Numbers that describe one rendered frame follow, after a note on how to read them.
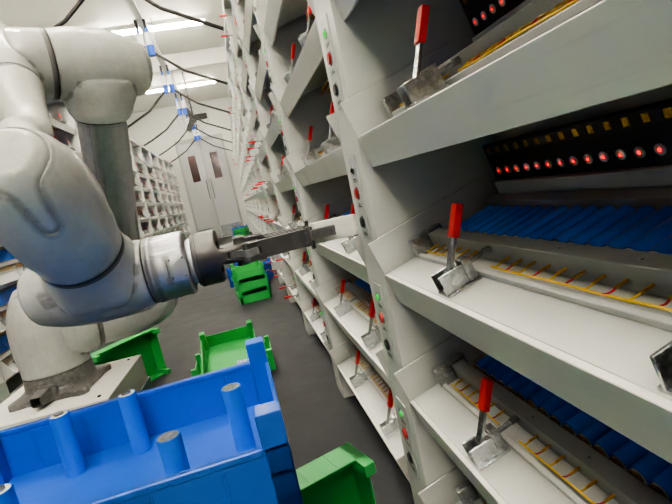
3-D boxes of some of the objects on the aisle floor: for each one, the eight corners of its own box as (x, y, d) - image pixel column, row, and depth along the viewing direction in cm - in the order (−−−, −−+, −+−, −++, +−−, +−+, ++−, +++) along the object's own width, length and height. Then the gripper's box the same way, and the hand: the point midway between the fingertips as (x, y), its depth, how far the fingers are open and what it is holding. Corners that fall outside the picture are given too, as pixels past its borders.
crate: (97, 407, 176) (82, 357, 173) (158, 372, 202) (146, 328, 199) (111, 408, 172) (95, 357, 169) (171, 372, 198) (159, 327, 196)
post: (343, 398, 141) (205, -234, 117) (337, 386, 150) (207, -202, 126) (405, 379, 145) (283, -237, 121) (395, 369, 154) (280, -206, 130)
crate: (266, 388, 160) (261, 372, 156) (206, 406, 156) (200, 389, 152) (255, 334, 185) (251, 318, 181) (203, 348, 182) (198, 332, 178)
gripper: (203, 279, 72) (351, 244, 76) (196, 296, 59) (374, 252, 63) (191, 232, 71) (341, 199, 75) (181, 238, 58) (363, 198, 62)
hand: (333, 228), depth 69 cm, fingers closed
